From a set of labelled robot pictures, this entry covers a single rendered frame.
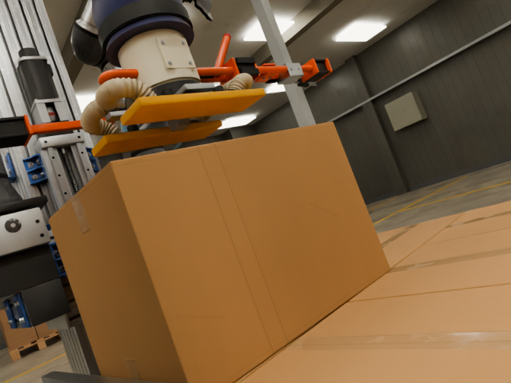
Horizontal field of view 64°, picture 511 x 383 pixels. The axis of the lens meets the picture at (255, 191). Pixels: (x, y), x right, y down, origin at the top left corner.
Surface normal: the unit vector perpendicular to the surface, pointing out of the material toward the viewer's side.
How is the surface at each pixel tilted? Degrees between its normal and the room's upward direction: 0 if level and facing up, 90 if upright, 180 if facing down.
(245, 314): 90
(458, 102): 90
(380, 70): 90
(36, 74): 90
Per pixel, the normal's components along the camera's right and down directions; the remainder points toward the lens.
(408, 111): -0.73, 0.23
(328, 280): 0.61, -0.28
